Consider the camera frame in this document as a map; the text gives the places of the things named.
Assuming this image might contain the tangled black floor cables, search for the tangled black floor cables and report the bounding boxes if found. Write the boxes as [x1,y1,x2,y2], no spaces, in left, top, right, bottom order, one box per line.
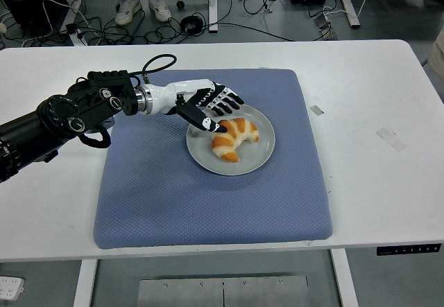
[86,7,185,46]

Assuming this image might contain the blue quilted mat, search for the blue quilted mat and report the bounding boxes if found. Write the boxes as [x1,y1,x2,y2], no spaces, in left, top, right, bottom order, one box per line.
[92,68,334,251]

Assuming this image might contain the croissant bread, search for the croissant bread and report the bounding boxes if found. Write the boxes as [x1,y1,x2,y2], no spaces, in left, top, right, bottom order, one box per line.
[211,116,260,164]

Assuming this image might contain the grey foot pedal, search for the grey foot pedal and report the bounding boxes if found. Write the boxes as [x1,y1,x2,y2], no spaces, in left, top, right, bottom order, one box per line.
[314,11,338,41]

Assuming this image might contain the beige object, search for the beige object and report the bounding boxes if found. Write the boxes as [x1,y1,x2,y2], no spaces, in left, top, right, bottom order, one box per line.
[428,29,444,79]

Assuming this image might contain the person's right leg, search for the person's right leg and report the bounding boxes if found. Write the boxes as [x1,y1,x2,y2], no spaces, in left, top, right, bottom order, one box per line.
[100,0,144,27]

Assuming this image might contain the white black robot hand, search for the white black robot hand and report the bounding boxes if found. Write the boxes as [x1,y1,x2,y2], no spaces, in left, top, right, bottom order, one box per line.
[149,78,245,135]

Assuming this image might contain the long black floor cable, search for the long black floor cable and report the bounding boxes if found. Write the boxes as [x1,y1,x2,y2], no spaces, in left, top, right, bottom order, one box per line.
[203,21,296,42]

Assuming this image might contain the black table control panel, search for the black table control panel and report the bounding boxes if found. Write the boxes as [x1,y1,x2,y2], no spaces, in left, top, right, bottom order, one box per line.
[376,243,442,256]

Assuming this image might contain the white desk leg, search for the white desk leg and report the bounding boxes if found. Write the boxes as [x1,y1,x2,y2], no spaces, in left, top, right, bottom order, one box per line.
[207,0,219,33]
[332,0,361,28]
[55,0,88,47]

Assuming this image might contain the coiled black cable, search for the coiled black cable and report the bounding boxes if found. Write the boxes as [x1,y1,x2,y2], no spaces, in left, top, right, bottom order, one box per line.
[180,15,204,34]

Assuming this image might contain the large grey tape piece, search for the large grey tape piece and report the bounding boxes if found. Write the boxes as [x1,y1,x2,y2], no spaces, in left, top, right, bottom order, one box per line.
[375,127,409,152]

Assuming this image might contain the white power strip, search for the white power strip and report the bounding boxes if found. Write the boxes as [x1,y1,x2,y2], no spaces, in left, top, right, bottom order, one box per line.
[0,276,26,301]

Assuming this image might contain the white table leg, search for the white table leg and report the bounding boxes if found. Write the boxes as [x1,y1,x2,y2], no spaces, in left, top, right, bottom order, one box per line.
[329,249,360,307]
[72,258,99,307]

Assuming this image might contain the grey round plate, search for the grey round plate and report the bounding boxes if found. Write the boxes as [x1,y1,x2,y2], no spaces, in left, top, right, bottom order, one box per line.
[186,103,276,177]

